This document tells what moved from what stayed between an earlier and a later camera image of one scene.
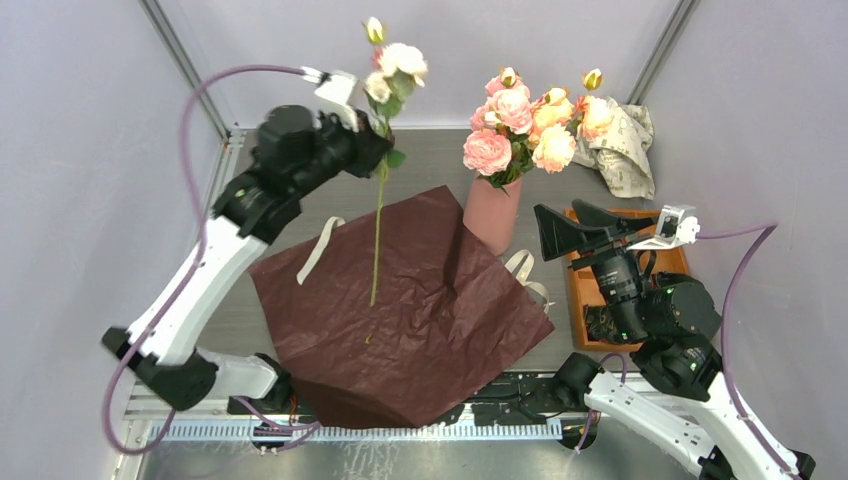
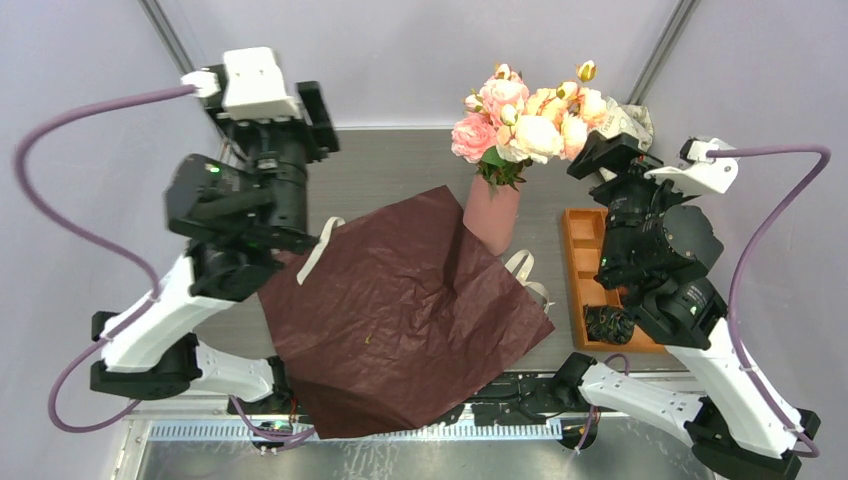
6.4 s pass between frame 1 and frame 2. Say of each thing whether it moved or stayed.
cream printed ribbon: stayed
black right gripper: moved
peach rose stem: moved
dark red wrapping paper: stayed
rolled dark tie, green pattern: stayed
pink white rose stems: moved
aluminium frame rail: stayed
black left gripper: moved
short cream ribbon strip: stayed
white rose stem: moved
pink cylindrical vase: stayed
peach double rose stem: moved
